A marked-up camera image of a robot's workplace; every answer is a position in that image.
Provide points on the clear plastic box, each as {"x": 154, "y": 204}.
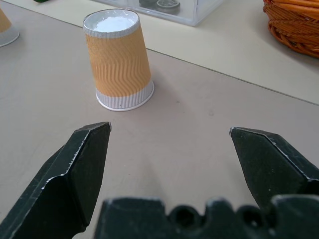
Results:
{"x": 164, "y": 10}

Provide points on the black round bearing part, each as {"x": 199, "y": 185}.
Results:
{"x": 159, "y": 5}

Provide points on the dark green object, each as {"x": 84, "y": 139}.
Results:
{"x": 41, "y": 1}

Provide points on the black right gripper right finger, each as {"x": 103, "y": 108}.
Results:
{"x": 269, "y": 164}

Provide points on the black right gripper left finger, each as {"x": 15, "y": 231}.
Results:
{"x": 64, "y": 179}

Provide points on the orange woven basket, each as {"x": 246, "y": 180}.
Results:
{"x": 294, "y": 25}

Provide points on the orange ribbed paper cup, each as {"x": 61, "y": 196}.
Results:
{"x": 5, "y": 27}
{"x": 119, "y": 62}

